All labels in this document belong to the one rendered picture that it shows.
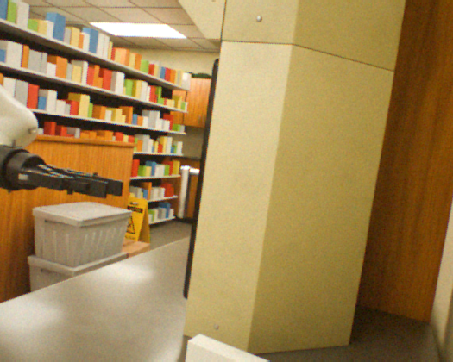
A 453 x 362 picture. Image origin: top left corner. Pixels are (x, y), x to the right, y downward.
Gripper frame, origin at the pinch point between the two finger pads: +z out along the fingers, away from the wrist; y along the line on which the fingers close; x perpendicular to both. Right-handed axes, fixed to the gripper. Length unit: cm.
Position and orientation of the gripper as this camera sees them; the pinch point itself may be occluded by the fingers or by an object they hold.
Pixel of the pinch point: (100, 186)
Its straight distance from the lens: 83.8
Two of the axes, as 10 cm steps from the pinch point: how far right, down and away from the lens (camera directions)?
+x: -1.4, 9.8, 1.1
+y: 3.6, -0.5, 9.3
